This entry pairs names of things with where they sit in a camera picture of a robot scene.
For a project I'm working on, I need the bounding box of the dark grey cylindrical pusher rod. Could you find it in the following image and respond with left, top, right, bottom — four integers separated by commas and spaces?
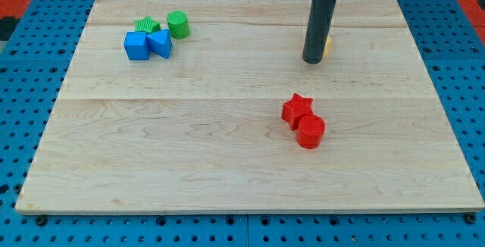
302, 0, 336, 64

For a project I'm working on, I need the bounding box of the yellow block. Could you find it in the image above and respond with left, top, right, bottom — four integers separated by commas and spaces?
323, 36, 333, 59

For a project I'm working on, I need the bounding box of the green star block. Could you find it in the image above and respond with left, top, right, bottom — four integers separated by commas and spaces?
133, 16, 161, 33

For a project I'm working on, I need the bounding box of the red cylinder block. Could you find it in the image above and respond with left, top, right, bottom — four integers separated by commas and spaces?
296, 114, 326, 149

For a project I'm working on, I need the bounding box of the green cylinder block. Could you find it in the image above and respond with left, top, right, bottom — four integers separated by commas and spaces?
166, 11, 190, 39

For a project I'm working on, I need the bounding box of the blue triangular prism block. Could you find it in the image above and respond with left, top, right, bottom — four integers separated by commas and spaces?
147, 29, 172, 59

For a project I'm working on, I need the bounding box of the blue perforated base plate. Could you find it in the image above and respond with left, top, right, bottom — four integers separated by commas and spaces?
1, 0, 484, 246

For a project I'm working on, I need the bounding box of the red star block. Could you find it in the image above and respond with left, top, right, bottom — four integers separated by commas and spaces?
281, 93, 314, 130

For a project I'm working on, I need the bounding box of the blue cube block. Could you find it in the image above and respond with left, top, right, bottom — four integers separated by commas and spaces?
124, 31, 150, 61

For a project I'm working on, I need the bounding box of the light wooden board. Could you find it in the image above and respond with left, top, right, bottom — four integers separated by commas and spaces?
16, 0, 484, 215

